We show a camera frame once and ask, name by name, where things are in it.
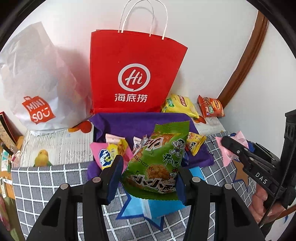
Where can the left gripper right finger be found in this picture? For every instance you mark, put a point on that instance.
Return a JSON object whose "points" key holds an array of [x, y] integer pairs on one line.
{"points": [[185, 186]]}

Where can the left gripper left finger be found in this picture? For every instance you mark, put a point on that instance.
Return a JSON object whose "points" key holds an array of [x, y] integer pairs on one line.
{"points": [[110, 178]]}

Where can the pink yellow snack bag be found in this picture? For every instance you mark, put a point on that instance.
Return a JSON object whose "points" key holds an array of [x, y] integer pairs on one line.
{"points": [[105, 153]]}

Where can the green noodle snack packet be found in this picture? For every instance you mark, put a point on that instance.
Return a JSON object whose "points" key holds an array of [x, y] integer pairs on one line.
{"points": [[153, 170]]}

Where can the yellow triangular snack packet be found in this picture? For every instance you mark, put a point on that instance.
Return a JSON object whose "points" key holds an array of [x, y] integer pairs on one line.
{"points": [[194, 142]]}

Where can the pale pink pastry packet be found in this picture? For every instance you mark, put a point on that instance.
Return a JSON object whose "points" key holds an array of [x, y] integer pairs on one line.
{"points": [[112, 139]]}

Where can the pink white candy packet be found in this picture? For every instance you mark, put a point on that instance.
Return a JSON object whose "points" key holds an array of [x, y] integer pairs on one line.
{"points": [[138, 143]]}

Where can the pink peach candy packet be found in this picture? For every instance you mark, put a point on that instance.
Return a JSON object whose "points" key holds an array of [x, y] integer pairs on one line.
{"points": [[231, 147]]}

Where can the person's right hand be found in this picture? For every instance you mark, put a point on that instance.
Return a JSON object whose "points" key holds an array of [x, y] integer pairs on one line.
{"points": [[258, 210]]}

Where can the blue tissue pack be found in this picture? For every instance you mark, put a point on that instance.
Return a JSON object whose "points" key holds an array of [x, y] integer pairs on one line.
{"points": [[151, 209]]}

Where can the purple towel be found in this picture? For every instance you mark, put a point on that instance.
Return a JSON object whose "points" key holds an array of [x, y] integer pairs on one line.
{"points": [[129, 125]]}

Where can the yellow chips bag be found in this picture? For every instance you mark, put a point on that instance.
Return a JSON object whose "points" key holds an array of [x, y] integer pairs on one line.
{"points": [[179, 104]]}

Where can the orange chips bag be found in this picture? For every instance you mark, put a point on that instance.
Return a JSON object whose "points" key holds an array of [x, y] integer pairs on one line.
{"points": [[210, 107]]}

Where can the grey checkered tablecloth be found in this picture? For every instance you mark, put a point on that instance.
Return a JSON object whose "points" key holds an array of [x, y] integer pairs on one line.
{"points": [[34, 187]]}

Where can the red paper shopping bag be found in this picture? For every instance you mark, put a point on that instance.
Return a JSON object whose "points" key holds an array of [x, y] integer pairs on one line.
{"points": [[132, 72]]}

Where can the brown patterned box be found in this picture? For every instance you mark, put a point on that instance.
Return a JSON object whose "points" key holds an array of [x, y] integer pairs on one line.
{"points": [[11, 140]]}

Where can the white plastic Miniso bag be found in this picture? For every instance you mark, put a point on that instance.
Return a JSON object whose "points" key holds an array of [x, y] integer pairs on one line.
{"points": [[39, 87]]}

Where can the brown wooden door frame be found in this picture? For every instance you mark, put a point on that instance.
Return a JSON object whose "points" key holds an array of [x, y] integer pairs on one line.
{"points": [[247, 59]]}

